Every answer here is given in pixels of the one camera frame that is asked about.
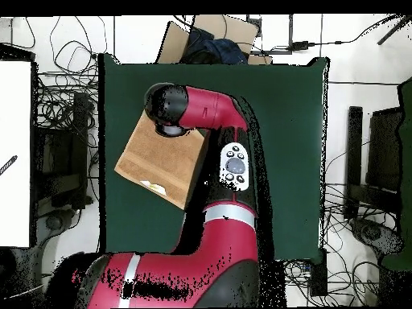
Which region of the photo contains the tan terry towel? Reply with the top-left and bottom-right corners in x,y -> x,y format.
113,112 -> 206,211

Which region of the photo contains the dark green table cloth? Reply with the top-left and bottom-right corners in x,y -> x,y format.
97,52 -> 330,263

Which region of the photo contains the brown cardboard box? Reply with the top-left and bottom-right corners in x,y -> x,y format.
155,14 -> 273,65

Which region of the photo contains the black cable tangle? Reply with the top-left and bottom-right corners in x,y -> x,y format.
31,15 -> 109,149

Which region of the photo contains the black office chair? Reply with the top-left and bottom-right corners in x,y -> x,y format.
30,91 -> 96,239
344,105 -> 405,258

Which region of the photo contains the dark blue clothing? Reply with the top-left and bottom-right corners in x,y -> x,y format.
179,27 -> 249,65

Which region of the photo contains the black striped rod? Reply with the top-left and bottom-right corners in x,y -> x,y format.
0,154 -> 19,176

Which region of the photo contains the black cable bundle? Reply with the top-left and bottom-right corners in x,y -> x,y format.
284,183 -> 400,307

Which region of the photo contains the black tripod leg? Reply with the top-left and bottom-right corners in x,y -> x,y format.
377,14 -> 412,46

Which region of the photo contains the white board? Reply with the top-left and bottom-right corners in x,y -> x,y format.
0,60 -> 33,248

